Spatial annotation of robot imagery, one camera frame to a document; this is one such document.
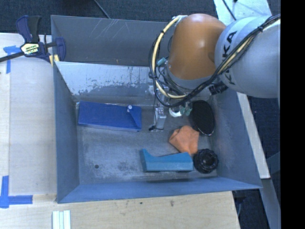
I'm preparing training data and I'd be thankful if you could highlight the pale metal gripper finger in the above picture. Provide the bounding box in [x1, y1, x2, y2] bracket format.
[149, 106, 159, 131]
[157, 106, 167, 130]

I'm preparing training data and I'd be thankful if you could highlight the orange cloth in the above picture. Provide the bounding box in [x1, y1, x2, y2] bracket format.
[168, 125, 200, 156]

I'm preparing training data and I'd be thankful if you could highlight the black oval dish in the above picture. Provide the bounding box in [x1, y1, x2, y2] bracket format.
[189, 100, 216, 136]

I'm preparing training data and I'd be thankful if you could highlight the teal foam block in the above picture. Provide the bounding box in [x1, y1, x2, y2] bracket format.
[139, 148, 194, 173]

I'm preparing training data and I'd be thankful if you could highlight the blue flat box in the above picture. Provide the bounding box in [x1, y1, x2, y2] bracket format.
[77, 101, 143, 132]

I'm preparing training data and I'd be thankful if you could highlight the grey metal bin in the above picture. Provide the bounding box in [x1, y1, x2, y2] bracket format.
[50, 15, 264, 204]

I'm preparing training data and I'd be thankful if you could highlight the black ribbed round cap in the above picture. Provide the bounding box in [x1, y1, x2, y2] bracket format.
[193, 148, 220, 175]

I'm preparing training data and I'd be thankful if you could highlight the black cylinder on white bracket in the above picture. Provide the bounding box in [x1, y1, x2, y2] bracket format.
[208, 82, 228, 96]

